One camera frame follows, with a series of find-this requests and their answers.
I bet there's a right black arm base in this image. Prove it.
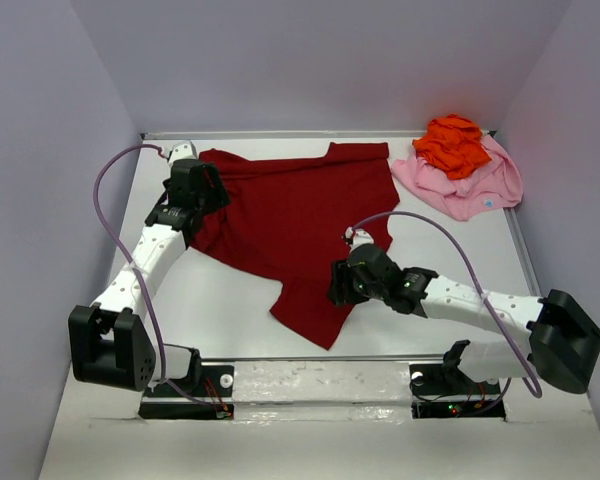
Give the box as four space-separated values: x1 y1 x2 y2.
409 363 506 420

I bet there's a front metal rail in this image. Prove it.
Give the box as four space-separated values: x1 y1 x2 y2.
202 354 443 363

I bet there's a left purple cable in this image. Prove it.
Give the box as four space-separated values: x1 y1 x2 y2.
93 144 231 419

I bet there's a metal rail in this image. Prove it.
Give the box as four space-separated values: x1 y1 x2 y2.
202 354 443 363
507 207 564 355

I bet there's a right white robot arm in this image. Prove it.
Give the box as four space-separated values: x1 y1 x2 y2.
328 243 600 394

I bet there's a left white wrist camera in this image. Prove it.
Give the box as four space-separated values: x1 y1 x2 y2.
159 141 198 164

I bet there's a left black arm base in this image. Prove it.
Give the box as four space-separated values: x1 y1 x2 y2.
138 363 235 421

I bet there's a right side metal rail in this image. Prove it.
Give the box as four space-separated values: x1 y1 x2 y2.
507 207 564 355

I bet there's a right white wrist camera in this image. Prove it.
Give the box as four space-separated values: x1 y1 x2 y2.
343 227 375 251

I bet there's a pink t shirt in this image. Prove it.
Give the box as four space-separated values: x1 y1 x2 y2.
390 135 524 221

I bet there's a purple cable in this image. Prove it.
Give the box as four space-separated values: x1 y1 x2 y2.
352 211 542 414
93 144 231 419

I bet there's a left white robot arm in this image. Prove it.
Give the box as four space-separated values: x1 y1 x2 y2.
68 158 230 391

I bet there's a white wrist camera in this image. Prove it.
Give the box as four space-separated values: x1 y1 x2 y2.
343 227 375 251
159 141 198 164

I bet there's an orange t shirt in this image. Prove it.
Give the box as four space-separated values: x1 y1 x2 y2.
412 114 491 180

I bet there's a dark red t shirt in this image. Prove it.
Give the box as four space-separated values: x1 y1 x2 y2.
192 143 400 349

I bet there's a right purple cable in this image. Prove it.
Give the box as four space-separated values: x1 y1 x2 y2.
352 211 542 414

